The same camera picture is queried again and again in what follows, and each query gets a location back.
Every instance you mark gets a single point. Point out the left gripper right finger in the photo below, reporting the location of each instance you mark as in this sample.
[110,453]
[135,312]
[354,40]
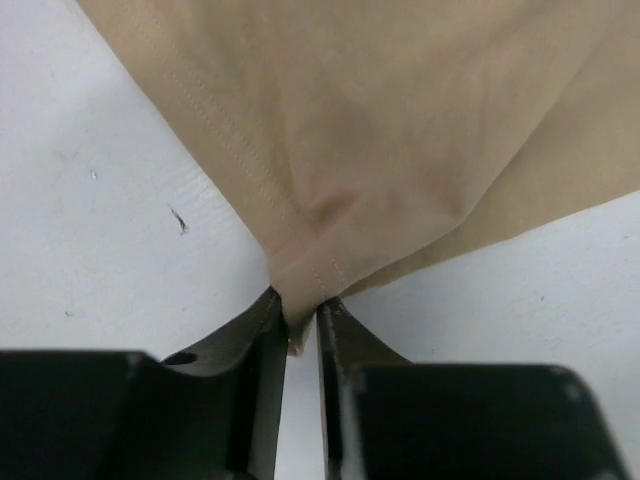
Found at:
[385,417]

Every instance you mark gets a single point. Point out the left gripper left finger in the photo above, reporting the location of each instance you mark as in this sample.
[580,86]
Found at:
[209,411]

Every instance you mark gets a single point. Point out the beige t-shirt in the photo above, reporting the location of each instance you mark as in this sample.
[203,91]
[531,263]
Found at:
[360,141]

